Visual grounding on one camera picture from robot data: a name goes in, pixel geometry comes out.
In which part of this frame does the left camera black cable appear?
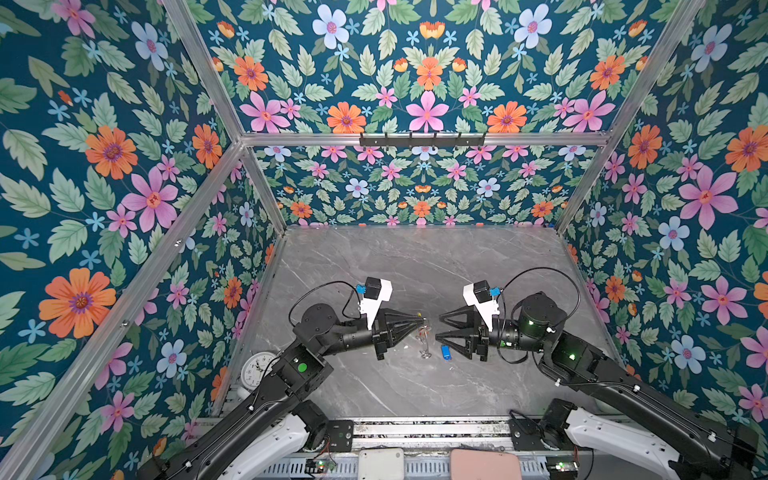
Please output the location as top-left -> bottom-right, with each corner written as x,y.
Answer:
287,280 -> 364,328

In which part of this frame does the right small circuit board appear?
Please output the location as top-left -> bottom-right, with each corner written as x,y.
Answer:
546,458 -> 579,480

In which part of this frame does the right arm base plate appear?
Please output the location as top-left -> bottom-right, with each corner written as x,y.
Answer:
508,416 -> 559,451

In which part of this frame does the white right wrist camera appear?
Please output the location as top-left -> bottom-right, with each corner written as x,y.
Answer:
462,280 -> 500,331

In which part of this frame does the right camera black cable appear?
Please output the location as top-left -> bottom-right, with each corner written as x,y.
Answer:
500,266 -> 582,319

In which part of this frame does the small green circuit board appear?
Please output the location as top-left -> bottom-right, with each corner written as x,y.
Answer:
304,459 -> 337,476

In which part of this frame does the black wall hook rack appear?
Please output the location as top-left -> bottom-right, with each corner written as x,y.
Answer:
358,132 -> 486,149

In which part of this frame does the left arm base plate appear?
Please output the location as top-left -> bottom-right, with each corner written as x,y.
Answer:
304,419 -> 355,453

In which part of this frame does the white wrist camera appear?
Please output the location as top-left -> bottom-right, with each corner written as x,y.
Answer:
462,280 -> 500,331
355,277 -> 393,330

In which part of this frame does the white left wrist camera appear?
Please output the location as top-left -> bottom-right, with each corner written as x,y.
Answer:
355,277 -> 393,330

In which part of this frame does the camera black cable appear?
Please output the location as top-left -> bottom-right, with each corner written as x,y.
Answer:
500,266 -> 582,319
287,280 -> 364,328

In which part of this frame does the white plastic box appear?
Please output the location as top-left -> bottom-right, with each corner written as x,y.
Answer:
357,448 -> 405,480

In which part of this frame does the silver metal keyring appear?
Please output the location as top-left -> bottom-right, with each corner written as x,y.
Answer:
417,318 -> 432,359

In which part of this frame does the white alarm clock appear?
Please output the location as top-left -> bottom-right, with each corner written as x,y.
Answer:
240,351 -> 277,391

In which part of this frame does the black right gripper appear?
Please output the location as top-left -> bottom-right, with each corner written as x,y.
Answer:
437,304 -> 549,365

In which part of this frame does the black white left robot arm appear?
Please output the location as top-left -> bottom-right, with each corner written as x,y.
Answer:
137,303 -> 423,479

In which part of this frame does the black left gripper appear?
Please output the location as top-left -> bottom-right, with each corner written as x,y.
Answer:
319,306 -> 427,362

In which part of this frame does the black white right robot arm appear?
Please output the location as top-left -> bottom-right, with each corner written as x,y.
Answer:
436,292 -> 759,479

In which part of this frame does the pink plastic box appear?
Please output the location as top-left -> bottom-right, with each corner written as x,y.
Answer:
449,449 -> 523,480

